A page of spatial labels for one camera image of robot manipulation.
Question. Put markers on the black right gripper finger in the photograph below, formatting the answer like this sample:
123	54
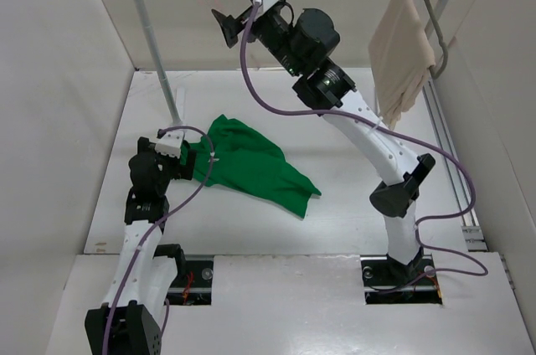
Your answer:
224	21
231	32

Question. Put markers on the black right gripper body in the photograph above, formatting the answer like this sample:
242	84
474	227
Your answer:
273	32

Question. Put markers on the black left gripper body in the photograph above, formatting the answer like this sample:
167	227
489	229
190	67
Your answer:
169	166

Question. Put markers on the green t shirt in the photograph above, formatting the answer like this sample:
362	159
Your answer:
236	156

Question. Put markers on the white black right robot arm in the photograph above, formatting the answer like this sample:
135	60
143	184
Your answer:
302	47

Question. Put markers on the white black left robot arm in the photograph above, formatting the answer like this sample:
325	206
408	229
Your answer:
130	319

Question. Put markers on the grey hanger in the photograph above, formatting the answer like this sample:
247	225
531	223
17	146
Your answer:
433	24

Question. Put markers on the beige hanging cloth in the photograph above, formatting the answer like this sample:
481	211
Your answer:
400	58

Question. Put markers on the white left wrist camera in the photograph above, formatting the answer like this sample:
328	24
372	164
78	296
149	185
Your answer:
169	143

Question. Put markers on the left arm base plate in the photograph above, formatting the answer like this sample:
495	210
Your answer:
193	285

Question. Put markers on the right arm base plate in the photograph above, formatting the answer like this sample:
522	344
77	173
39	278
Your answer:
387	282

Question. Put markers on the aluminium rail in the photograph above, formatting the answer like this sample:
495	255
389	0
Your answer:
470	226

